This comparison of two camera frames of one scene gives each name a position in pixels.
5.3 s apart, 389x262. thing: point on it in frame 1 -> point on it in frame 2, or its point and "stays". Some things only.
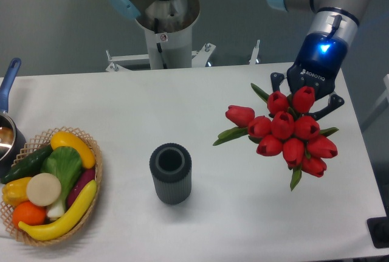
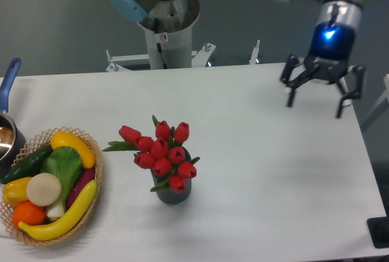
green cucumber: (30, 167) stays
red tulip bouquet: (288, 130) -> (163, 154)
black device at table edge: (378, 227) stays
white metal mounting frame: (199, 59) stays
